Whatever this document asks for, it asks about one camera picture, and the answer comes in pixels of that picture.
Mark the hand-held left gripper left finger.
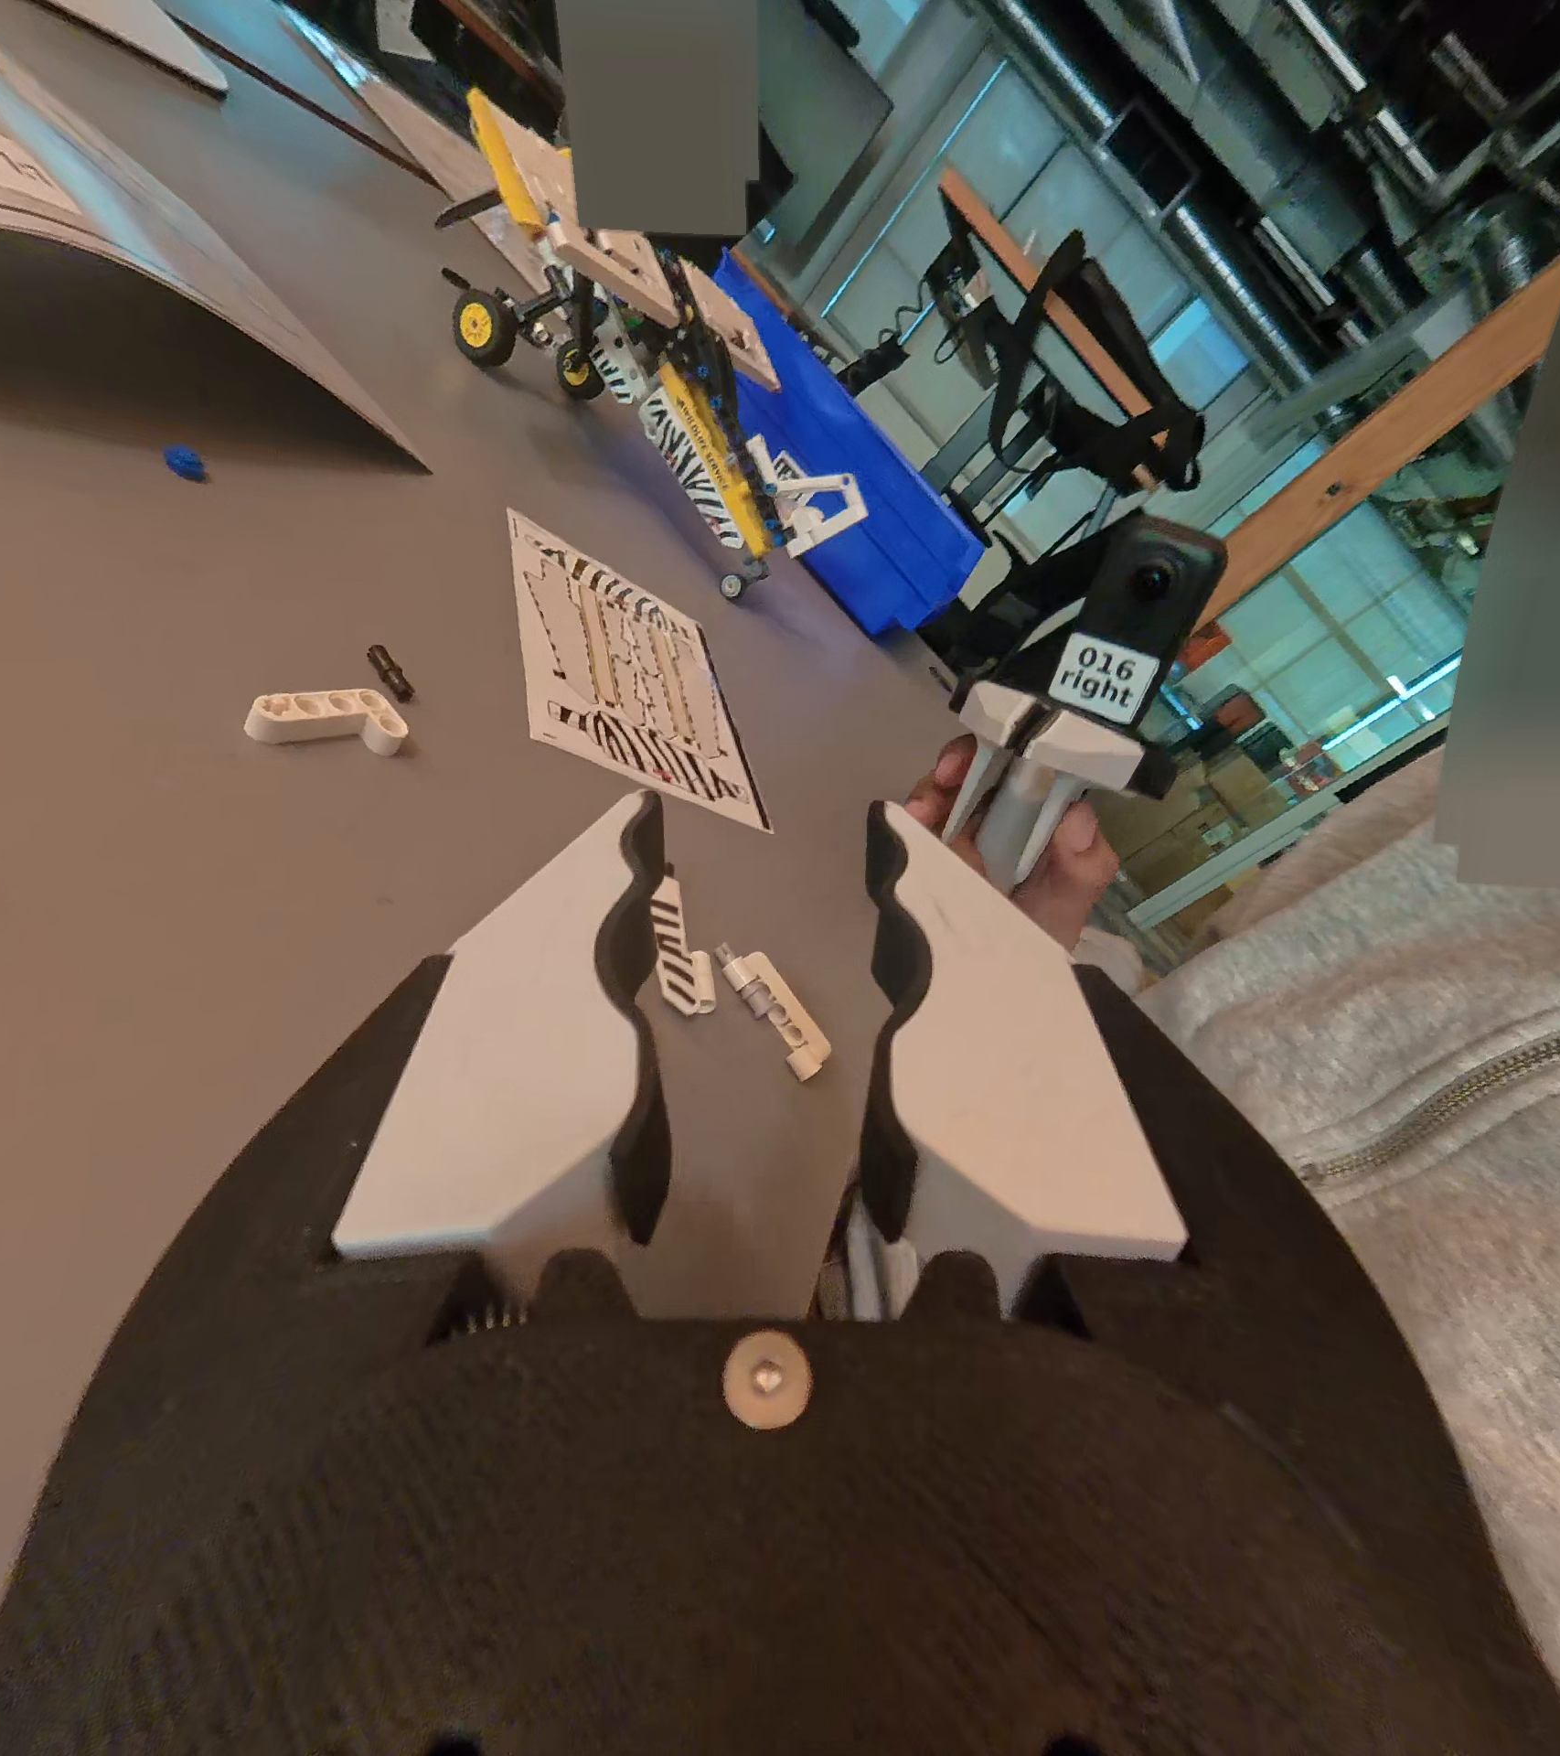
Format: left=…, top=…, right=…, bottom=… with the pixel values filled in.
left=332, top=789, right=673, bottom=1292

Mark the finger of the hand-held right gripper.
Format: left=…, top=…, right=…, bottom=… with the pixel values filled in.
left=951, top=673, right=1049, bottom=754
left=1034, top=706, right=1178, bottom=803

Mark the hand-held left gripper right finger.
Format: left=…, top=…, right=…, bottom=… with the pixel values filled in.
left=860, top=801, right=1191, bottom=1298

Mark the zebra striped lego piece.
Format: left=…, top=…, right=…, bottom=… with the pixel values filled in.
left=649, top=878, right=718, bottom=1020

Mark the white lego beam with axle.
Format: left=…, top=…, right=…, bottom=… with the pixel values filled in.
left=716, top=939, right=835, bottom=1083

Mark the white angled lego beam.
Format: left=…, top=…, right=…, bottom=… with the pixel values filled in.
left=243, top=687, right=412, bottom=760

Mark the person's right forearm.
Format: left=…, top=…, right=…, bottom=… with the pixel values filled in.
left=1079, top=767, right=1448, bottom=1004

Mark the yellow white lego plane model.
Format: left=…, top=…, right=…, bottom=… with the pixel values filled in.
left=438, top=89, right=870, bottom=602

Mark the grey lego instruction booklet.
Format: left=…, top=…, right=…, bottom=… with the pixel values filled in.
left=0, top=0, right=436, bottom=475

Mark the person's right hand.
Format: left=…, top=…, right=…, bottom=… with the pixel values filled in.
left=904, top=734, right=1122, bottom=951

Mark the black backpack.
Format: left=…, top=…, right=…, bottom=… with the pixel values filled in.
left=937, top=185, right=1207, bottom=495

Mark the blue plastic bin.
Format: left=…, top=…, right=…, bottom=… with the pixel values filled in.
left=712, top=247, right=988, bottom=639

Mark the zebra striped sticker sheet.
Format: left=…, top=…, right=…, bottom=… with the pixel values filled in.
left=505, top=507, right=775, bottom=836

